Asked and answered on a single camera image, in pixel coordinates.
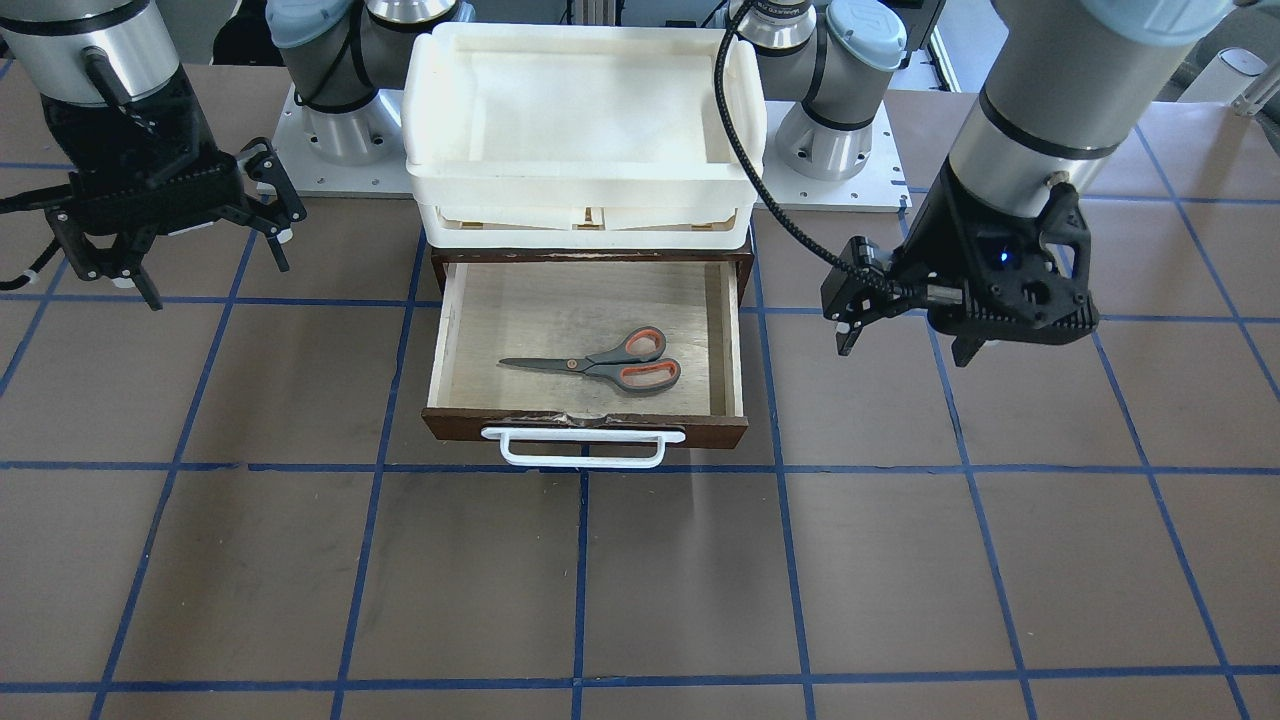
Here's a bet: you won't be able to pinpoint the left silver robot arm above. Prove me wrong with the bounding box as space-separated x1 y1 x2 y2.
713 1 1231 366

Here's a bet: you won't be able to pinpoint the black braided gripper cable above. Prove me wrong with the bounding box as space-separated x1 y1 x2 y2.
712 3 901 297

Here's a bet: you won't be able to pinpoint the dark wooden drawer cabinet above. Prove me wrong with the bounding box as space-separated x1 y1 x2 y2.
428 224 755 300

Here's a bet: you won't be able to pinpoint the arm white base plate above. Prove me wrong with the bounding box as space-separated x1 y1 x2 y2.
271 86 412 199
754 96 913 213

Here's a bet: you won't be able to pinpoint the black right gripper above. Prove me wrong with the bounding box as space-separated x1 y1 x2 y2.
40 67 308 311

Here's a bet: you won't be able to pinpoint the white plastic tray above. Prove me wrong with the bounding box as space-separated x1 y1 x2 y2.
402 22 756 251

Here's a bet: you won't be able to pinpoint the grey orange scissors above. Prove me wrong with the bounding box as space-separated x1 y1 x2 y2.
499 325 682 395

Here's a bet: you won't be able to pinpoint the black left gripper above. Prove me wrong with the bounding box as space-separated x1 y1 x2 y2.
820 164 1100 368

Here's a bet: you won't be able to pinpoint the wooden drawer with white handle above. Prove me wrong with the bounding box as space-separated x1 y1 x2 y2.
422 259 748 468

